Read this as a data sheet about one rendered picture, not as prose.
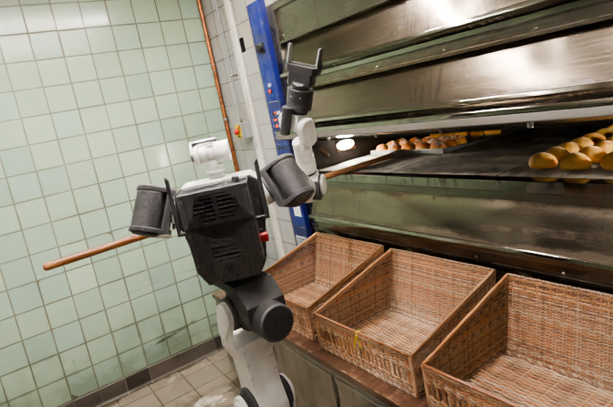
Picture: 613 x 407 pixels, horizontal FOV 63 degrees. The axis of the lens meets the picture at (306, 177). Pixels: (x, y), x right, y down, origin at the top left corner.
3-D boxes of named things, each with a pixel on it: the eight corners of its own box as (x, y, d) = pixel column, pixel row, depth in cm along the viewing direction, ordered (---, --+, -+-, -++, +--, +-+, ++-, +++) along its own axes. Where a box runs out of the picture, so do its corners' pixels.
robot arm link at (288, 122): (317, 102, 167) (314, 133, 172) (296, 93, 174) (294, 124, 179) (293, 106, 160) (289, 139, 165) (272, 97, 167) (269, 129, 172)
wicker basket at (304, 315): (326, 276, 282) (316, 230, 278) (396, 299, 235) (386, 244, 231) (252, 310, 257) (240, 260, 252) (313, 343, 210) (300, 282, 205)
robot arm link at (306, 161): (316, 140, 179) (324, 181, 191) (288, 140, 181) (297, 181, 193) (312, 158, 171) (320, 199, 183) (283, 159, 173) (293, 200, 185)
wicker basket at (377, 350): (400, 302, 231) (390, 245, 227) (509, 338, 184) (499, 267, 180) (316, 348, 206) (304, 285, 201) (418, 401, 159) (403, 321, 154)
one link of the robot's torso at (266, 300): (300, 332, 149) (288, 277, 147) (263, 351, 143) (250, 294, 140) (256, 309, 173) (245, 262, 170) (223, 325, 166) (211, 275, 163)
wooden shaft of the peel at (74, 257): (44, 272, 176) (42, 265, 175) (43, 271, 178) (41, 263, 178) (394, 158, 266) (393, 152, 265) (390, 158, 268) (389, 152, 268)
